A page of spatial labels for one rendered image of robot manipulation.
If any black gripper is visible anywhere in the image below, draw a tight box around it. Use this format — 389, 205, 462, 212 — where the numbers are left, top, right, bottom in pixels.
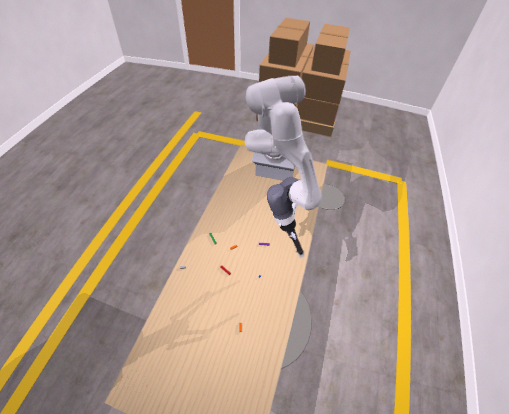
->
280, 219, 305, 258

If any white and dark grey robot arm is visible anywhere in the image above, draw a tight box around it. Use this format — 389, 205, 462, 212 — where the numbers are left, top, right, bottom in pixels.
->
245, 76, 322, 227

